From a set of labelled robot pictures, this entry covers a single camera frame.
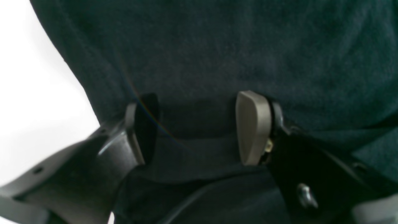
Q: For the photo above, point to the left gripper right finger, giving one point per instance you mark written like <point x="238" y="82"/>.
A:
<point x="319" y="183"/>

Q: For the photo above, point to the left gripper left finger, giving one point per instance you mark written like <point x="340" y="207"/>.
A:
<point x="79" y="184"/>

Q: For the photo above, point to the black T-shirt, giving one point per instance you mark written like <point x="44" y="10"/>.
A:
<point x="331" y="64"/>

